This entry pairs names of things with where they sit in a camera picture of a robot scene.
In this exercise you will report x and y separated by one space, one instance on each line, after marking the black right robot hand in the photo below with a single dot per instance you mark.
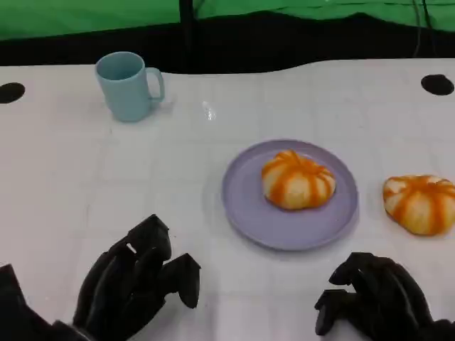
387 302

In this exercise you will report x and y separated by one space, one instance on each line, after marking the green cloth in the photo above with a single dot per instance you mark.
89 17

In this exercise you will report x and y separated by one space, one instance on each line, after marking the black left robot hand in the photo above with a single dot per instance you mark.
121 284

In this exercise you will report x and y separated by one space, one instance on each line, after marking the black upright pole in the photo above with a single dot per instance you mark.
187 35

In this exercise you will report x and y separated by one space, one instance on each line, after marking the pale green mug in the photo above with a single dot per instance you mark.
124 92

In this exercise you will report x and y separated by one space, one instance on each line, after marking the black table grommet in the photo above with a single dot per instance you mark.
438 84
10 93

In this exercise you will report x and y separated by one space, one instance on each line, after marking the orange white toy bread roll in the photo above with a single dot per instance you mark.
298 181
419 204

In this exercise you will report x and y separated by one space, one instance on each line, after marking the black cloth backdrop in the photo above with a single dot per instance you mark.
284 42

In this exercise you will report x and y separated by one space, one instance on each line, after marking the lilac plate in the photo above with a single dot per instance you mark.
245 206

